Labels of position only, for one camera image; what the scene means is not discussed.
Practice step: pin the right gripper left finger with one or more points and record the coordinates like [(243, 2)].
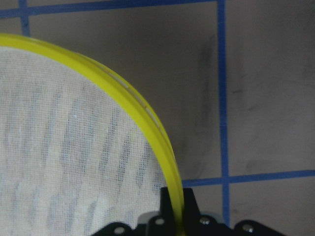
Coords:
[(166, 210)]

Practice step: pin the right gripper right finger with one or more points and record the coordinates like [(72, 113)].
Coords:
[(191, 209)]

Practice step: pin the yellow steamer layer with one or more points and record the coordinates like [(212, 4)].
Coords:
[(98, 81)]

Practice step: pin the white cloth steamer liner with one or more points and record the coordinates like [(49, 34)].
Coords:
[(61, 147)]

